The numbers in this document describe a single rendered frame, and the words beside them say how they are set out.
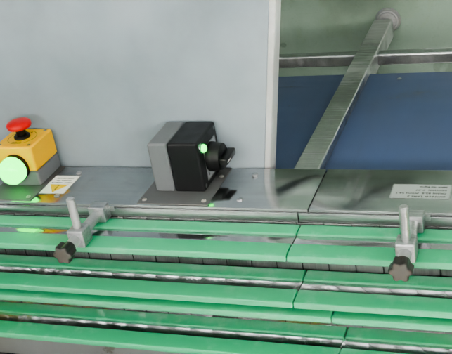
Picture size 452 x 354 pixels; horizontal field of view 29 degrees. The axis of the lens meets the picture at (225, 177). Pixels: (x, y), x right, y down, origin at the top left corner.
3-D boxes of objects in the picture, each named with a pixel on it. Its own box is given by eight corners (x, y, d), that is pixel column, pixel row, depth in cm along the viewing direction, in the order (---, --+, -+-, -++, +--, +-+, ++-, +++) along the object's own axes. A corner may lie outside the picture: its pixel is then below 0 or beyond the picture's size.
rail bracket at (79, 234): (93, 214, 133) (51, 263, 122) (82, 171, 130) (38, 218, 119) (117, 215, 131) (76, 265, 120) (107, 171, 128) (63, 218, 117)
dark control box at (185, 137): (176, 166, 139) (155, 191, 132) (166, 119, 136) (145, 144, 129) (225, 166, 136) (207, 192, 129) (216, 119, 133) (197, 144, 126)
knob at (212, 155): (217, 162, 134) (238, 163, 133) (207, 176, 130) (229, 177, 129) (212, 135, 132) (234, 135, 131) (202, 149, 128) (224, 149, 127)
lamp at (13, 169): (8, 179, 142) (-2, 187, 139) (1, 154, 140) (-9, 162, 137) (32, 179, 140) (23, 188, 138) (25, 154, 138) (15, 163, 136)
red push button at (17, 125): (5, 145, 141) (0, 126, 139) (18, 134, 144) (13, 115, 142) (27, 145, 139) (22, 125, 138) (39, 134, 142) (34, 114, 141)
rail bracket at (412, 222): (401, 224, 117) (384, 282, 106) (396, 175, 113) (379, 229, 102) (431, 225, 115) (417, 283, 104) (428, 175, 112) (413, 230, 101)
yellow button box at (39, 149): (27, 164, 149) (3, 185, 143) (15, 124, 146) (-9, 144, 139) (62, 164, 146) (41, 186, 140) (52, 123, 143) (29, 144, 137)
